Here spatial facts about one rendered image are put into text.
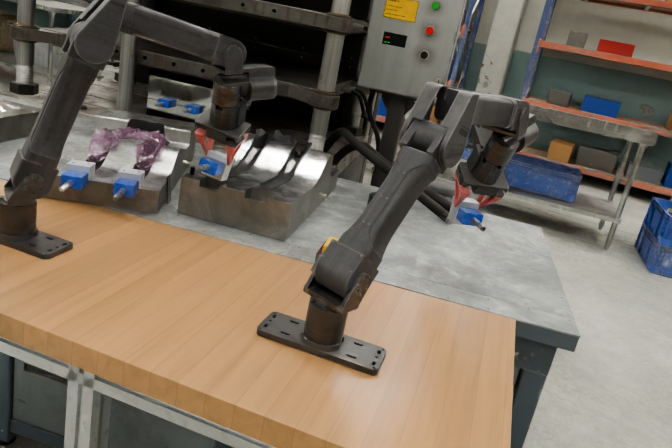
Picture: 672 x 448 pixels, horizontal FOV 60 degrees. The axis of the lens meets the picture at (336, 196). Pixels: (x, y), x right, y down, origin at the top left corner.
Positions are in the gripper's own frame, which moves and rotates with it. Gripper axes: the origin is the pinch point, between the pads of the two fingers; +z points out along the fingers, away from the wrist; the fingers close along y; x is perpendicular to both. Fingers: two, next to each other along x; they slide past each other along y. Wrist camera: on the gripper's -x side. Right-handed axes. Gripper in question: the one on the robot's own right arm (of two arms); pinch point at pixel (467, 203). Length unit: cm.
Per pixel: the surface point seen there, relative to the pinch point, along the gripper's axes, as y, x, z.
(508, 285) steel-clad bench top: -11.1, 13.8, 9.8
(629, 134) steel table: -228, -219, 125
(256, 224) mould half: 44.7, 1.2, 13.9
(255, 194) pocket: 45.6, -5.9, 11.9
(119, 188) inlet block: 74, -3, 12
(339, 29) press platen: 22, -80, 9
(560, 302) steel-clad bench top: -20.5, 19.0, 7.0
